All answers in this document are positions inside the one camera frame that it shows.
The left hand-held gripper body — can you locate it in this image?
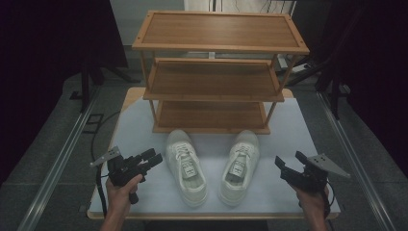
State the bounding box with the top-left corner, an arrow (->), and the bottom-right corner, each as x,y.
90,146 -> 149,205

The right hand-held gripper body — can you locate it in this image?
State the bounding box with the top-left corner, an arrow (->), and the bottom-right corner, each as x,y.
282,153 -> 351,193

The white sneaker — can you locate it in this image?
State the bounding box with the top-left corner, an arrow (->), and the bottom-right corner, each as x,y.
165,129 -> 209,208
218,129 -> 261,207

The three-tier wooden shoe rack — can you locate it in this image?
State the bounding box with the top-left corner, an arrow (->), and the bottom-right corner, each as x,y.
132,9 -> 311,135

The person's right hand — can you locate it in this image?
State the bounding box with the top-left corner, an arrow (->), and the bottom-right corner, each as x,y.
293,185 -> 331,221

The person's left hand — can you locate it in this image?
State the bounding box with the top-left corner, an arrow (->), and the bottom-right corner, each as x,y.
105,173 -> 144,217

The white table mat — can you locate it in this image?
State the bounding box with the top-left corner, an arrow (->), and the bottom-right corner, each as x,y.
88,95 -> 341,216

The black metal stand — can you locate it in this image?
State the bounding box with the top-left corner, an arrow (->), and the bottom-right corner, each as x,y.
69,61 -> 142,114
285,54 -> 351,120

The white power strip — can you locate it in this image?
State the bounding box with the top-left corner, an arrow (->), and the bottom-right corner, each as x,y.
277,53 -> 310,74

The dark curtain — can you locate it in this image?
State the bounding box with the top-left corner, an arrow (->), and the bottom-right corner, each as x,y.
293,0 -> 408,179
0,0 -> 129,186

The black cable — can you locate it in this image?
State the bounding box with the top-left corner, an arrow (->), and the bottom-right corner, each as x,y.
90,110 -> 122,218
324,181 -> 335,219

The black floor socket frame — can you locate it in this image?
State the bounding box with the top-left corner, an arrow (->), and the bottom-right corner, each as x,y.
82,113 -> 105,135

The metal floor rail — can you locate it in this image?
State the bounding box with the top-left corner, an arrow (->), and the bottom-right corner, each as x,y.
15,90 -> 100,231
317,90 -> 396,231

